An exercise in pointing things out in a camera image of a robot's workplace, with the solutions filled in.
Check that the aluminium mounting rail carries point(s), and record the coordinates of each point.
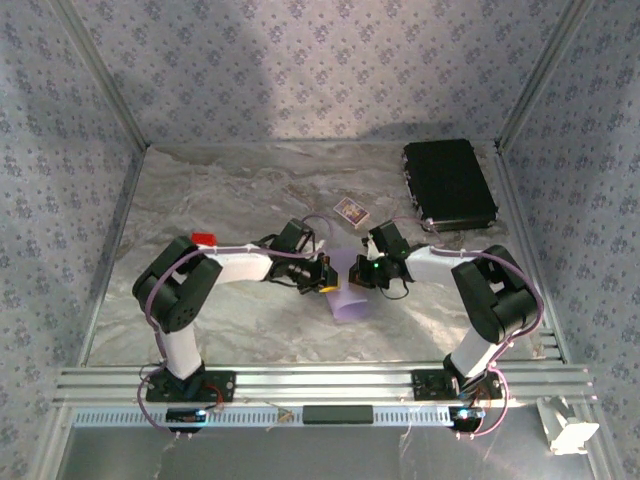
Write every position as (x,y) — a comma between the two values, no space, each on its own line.
(325,385)

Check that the black rectangular block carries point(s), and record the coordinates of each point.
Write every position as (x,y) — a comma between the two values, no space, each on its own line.
(337,415)

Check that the small electronics board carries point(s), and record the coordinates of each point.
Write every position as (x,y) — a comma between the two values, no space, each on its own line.
(182,415)
(465,415)

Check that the playing card box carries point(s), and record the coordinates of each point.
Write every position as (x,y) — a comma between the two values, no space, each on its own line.
(351,210)

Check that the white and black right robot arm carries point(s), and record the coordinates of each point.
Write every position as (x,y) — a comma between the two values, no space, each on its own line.
(430,267)

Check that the red plastic block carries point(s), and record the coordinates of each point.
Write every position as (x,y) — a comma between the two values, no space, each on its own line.
(204,237)

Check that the black hard case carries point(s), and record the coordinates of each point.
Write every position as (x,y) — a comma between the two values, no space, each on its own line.
(450,185)

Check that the lilac square paper sheet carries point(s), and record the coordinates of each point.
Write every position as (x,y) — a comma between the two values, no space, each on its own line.
(347,307)

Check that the aluminium frame bar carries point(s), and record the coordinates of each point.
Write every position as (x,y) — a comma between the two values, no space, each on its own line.
(525,235)
(106,75)
(541,75)
(120,225)

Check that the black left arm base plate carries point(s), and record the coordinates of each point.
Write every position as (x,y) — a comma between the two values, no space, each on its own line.
(156,395)

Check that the white plastic bracket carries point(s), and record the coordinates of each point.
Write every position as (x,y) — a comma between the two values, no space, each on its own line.
(570,430)

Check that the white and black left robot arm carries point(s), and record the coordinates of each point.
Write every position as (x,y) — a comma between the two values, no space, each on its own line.
(240,267)

